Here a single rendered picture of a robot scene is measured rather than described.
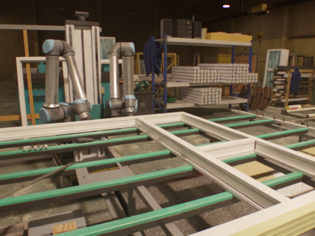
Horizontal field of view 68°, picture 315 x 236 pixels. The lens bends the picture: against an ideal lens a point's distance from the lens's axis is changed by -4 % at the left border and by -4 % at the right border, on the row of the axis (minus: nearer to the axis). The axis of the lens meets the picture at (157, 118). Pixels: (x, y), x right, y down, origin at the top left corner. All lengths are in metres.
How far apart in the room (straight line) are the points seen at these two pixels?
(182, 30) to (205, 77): 1.23
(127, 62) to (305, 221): 2.04
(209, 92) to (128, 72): 3.72
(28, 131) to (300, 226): 1.64
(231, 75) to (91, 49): 4.10
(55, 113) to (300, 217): 2.02
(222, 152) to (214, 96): 4.84
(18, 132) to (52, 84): 0.60
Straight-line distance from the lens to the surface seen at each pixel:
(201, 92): 5.84
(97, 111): 2.68
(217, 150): 1.31
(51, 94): 2.30
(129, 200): 1.27
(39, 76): 5.31
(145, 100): 5.52
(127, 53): 2.45
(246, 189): 0.96
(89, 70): 2.70
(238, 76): 6.29
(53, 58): 2.24
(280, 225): 0.77
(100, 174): 1.18
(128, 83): 2.51
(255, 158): 1.46
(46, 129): 1.86
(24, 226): 1.35
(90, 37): 2.72
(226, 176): 1.04
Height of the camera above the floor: 1.35
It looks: 13 degrees down
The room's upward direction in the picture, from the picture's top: straight up
